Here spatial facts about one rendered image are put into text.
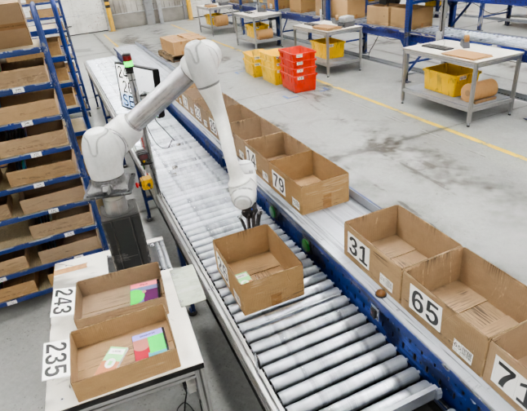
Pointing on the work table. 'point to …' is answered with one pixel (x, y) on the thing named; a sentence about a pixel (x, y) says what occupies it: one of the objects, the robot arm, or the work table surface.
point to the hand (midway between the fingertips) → (252, 236)
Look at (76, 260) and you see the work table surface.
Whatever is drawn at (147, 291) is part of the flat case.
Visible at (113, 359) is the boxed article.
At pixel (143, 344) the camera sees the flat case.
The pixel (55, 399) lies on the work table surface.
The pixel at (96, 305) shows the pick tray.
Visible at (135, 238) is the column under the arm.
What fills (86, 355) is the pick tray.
